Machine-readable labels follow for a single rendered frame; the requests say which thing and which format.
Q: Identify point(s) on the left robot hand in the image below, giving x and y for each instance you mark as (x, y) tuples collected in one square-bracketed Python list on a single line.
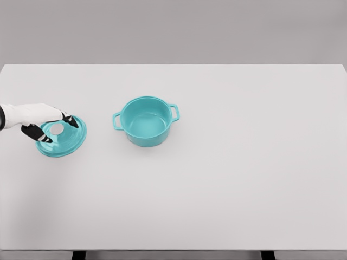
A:
[(38, 113)]

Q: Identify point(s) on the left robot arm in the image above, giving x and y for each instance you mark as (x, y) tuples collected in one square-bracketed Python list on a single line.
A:
[(8, 116)]

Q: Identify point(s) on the teal pot lid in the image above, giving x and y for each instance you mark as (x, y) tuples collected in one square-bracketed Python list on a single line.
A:
[(69, 138)]

